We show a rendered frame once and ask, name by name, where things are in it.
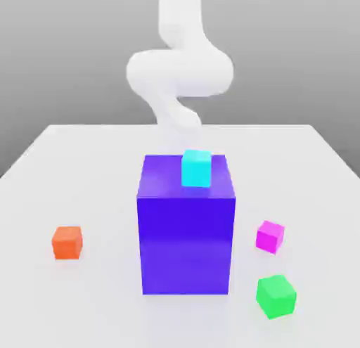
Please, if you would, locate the small cyan cube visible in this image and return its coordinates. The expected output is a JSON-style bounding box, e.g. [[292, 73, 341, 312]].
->
[[181, 148, 212, 188]]

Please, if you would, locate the small magenta cube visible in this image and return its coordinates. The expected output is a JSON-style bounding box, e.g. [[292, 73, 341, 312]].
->
[[255, 219, 285, 255]]

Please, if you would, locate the small orange cube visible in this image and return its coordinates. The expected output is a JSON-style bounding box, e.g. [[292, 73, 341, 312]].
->
[[51, 226, 84, 261]]

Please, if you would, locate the small green cube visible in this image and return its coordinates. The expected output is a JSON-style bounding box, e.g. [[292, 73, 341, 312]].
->
[[255, 273, 297, 321]]

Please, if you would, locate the large purple box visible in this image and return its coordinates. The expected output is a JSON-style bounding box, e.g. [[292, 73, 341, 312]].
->
[[136, 154, 236, 296]]

